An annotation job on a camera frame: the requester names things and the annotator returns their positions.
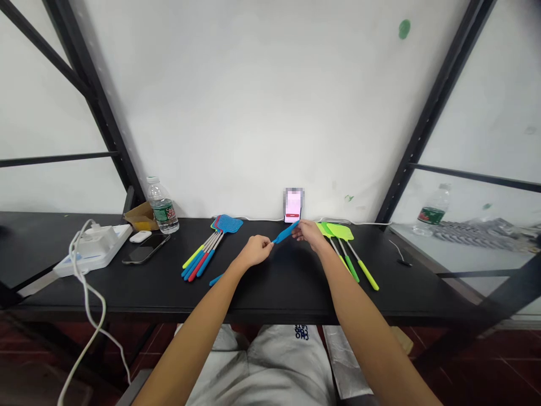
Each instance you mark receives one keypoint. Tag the black smartphone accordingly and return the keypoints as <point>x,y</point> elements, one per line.
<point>146,249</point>

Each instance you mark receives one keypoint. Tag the upright smartphone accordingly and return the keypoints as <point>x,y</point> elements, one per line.
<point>301,203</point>

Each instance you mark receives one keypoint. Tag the wooden stool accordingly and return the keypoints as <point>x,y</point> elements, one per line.
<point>402,340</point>

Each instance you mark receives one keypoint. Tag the lime green fly swatter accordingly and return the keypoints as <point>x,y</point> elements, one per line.
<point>368,275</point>
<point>353,270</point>
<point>342,259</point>

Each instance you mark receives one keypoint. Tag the white earbud case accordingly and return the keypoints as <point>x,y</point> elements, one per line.
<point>140,237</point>

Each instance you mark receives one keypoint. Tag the red fly swatter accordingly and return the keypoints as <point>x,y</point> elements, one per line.
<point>199,267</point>

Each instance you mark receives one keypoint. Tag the white charger plug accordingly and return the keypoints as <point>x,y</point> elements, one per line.
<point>98,237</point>

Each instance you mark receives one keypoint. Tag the person's right hand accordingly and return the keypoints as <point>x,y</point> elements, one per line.
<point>315,237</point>

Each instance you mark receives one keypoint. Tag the person's left hand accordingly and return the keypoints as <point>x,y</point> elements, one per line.
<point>252,251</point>

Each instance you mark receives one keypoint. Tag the person's legs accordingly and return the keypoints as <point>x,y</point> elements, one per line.
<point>270,372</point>

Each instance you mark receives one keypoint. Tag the blue fly swatter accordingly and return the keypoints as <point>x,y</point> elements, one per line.
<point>207,264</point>
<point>287,232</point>
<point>195,269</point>
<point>188,271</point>

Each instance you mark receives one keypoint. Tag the small open cardboard box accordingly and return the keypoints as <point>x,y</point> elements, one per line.
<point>139,215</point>

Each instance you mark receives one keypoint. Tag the black metal shelf frame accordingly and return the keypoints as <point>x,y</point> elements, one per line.
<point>105,110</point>

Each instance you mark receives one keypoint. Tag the white power strip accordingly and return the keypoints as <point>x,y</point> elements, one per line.
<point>97,253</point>

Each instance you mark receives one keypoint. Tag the clear plastic water bottle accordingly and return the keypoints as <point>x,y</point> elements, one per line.
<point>164,211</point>
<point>431,211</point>

